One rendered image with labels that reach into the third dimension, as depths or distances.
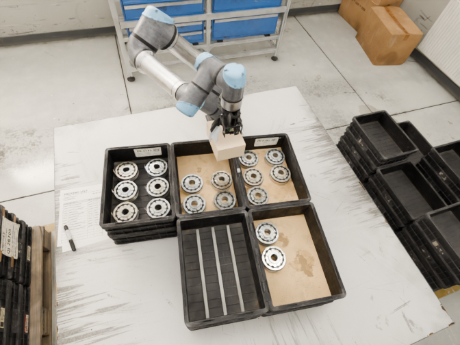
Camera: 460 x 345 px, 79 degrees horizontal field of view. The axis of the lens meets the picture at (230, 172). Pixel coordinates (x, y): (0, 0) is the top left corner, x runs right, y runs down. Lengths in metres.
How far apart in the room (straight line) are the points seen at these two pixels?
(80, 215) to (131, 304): 0.50
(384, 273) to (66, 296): 1.42
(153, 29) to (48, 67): 2.50
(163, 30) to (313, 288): 1.20
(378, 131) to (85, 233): 2.08
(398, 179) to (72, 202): 2.11
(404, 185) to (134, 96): 2.50
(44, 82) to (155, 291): 2.64
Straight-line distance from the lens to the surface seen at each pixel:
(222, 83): 0.95
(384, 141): 2.38
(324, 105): 3.20
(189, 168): 1.41
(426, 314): 1.64
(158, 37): 1.27
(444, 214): 2.25
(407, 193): 2.34
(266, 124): 1.82
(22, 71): 3.71
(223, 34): 3.18
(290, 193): 1.40
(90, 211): 1.54
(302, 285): 1.26
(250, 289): 1.21
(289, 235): 1.31
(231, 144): 1.14
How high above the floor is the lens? 2.00
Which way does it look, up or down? 57 degrees down
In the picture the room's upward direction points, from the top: 9 degrees clockwise
